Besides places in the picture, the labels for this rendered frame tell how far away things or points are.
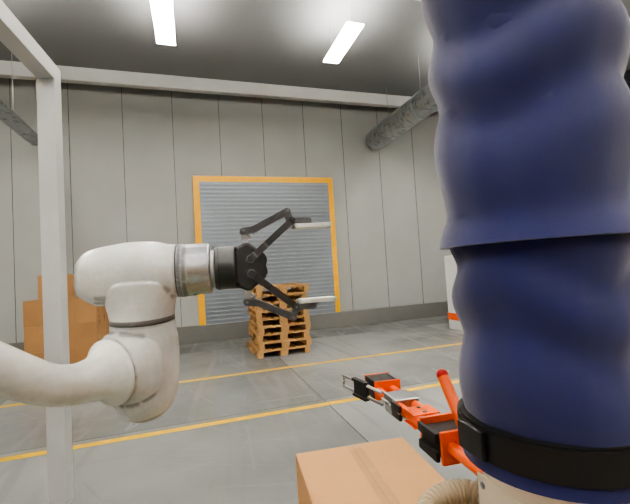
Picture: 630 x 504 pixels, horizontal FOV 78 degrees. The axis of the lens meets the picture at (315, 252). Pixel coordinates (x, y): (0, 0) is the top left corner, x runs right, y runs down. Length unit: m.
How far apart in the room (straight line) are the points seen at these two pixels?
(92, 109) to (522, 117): 10.44
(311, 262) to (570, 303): 9.68
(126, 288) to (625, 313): 0.64
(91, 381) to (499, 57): 0.66
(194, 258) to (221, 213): 9.11
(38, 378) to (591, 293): 0.64
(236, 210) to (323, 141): 3.08
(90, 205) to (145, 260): 9.49
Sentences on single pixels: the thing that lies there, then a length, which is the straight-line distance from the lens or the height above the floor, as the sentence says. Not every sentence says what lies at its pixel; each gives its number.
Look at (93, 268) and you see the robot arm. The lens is 0.68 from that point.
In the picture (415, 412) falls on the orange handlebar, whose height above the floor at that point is 1.26.
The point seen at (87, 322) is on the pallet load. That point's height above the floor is 0.94.
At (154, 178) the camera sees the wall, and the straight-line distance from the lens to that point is 10.07.
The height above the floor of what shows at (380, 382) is 1.27.
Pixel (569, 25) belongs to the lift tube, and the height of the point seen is 1.82.
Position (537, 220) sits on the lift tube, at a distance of 0.48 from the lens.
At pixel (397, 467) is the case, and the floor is 0.94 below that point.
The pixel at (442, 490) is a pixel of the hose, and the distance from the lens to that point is 0.79.
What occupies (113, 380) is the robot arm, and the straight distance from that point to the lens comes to 0.65.
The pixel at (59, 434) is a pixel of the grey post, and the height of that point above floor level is 0.52.
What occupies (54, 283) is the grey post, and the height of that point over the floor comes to 1.59.
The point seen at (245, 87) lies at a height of 6.06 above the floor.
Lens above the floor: 1.58
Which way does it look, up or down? 2 degrees up
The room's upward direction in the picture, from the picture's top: 3 degrees counter-clockwise
